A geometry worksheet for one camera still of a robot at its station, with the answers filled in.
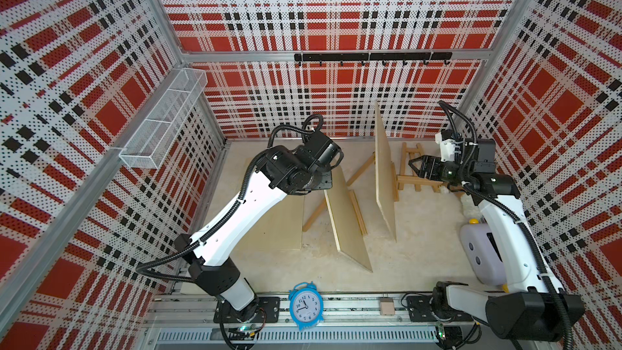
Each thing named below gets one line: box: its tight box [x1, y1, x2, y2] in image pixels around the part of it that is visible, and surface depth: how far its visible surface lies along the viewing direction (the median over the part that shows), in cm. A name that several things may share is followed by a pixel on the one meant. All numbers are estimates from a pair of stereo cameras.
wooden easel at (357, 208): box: [302, 189, 369, 236], surface depth 93 cm
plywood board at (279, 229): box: [230, 194, 306, 255], surface depth 91 cm
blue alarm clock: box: [288, 281, 324, 332], surface depth 74 cm
